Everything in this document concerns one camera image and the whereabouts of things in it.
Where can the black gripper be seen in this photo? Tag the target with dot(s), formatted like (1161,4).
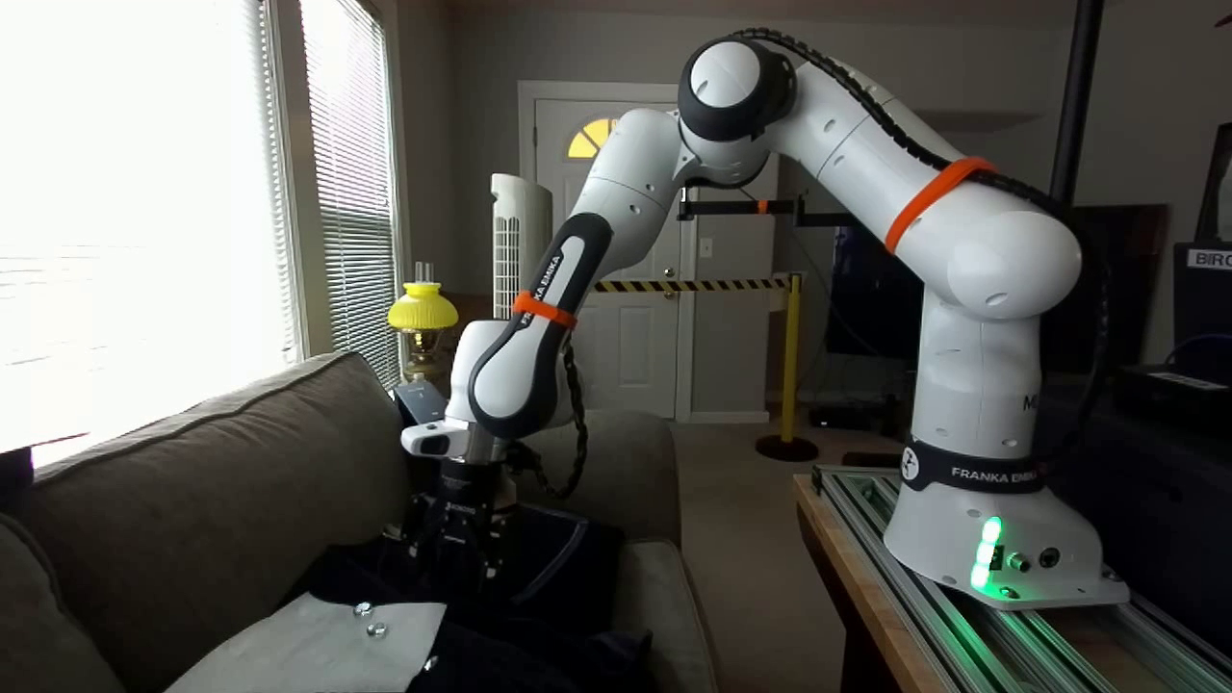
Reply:
(461,502)

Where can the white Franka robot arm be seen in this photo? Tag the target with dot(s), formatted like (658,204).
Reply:
(988,369)

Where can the small metal object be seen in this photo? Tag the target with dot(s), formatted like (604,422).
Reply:
(375,626)

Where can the dark navy blanket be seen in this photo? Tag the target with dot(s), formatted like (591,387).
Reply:
(563,562)

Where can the white paper sheet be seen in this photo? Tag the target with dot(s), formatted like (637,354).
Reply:
(293,647)

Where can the yellow glass lamp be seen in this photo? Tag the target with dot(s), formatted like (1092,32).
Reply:
(423,310)

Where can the grey brown fabric sofa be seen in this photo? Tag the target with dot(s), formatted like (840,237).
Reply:
(219,502)

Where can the white door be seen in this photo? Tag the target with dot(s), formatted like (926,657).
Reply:
(631,359)

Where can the white tower fan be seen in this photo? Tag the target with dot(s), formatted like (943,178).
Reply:
(515,231)

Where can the yellow black caution tape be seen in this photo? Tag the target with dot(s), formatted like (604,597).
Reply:
(695,282)

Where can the narrow white window blinds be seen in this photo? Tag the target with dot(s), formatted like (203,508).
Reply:
(350,194)

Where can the black horizontal bar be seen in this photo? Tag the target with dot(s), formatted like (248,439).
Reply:
(733,204)

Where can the wide white window blinds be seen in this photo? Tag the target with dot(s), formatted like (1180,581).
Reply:
(142,217)

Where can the black television screen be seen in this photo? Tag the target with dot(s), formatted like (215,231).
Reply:
(867,295)

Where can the black cabinet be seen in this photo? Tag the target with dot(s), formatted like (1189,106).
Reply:
(1156,485)

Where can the black vertical pole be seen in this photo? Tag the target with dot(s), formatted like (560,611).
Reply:
(1075,91)

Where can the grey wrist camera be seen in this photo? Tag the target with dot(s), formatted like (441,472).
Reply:
(431,439)

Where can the yellow barrier post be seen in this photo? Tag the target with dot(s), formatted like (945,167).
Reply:
(787,369)

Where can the aluminium rail base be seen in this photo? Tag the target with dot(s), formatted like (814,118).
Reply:
(1026,639)

